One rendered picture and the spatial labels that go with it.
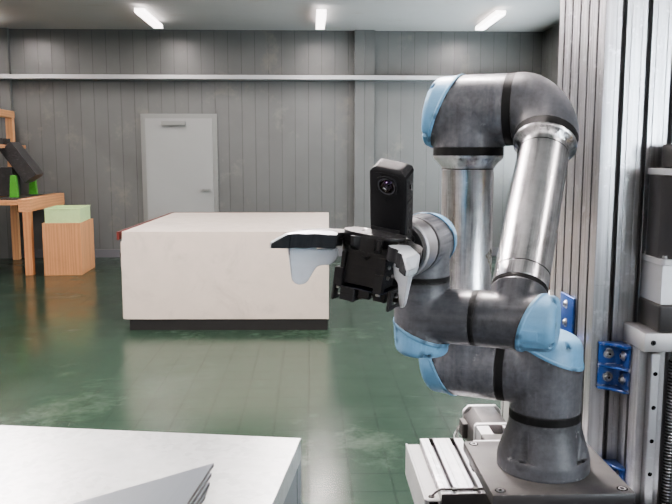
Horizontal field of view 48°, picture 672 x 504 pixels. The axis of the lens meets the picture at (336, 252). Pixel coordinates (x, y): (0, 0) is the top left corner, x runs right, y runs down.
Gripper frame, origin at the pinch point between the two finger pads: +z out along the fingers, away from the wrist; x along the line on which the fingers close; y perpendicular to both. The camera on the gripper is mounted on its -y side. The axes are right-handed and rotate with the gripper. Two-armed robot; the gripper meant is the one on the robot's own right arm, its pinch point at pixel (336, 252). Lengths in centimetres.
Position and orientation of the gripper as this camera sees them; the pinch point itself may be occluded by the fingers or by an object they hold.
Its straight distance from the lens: 75.7
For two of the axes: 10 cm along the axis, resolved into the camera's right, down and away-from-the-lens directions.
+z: -4.0, 1.2, -9.1
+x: -9.1, -1.9, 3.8
